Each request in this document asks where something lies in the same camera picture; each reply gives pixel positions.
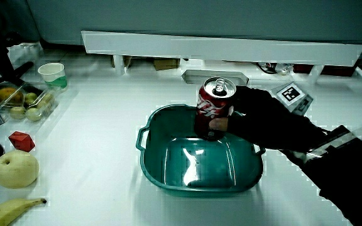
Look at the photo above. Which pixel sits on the grey rectangular tray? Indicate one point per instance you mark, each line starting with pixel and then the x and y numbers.
pixel 200 76

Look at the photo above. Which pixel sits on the brown cardboard box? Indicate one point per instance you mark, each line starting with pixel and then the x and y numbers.
pixel 166 64

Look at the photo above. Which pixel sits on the pale yellow pear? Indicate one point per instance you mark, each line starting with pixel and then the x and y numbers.
pixel 15 169

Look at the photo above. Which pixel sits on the green plastic plate basin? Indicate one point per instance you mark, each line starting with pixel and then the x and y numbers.
pixel 200 163

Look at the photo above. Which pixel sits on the person's right hand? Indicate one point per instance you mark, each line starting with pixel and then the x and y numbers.
pixel 262 122

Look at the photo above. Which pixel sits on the red cola can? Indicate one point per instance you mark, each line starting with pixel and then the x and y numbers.
pixel 210 108

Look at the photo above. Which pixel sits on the white and green paper cup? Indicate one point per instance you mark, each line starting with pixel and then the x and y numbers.
pixel 54 75

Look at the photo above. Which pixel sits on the orange fruit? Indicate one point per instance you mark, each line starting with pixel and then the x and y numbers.
pixel 7 95

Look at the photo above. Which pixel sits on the yellow banana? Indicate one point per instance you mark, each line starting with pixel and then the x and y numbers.
pixel 8 211

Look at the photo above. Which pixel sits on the small green fruit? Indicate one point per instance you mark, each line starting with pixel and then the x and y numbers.
pixel 33 114
pixel 17 112
pixel 30 98
pixel 45 101

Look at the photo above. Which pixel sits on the white raised shelf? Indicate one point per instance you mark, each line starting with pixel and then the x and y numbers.
pixel 218 48

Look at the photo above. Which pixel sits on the red angular block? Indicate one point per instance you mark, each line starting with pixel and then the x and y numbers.
pixel 21 141

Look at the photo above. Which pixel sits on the clear plastic fruit container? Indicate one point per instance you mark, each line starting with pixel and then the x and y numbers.
pixel 27 100

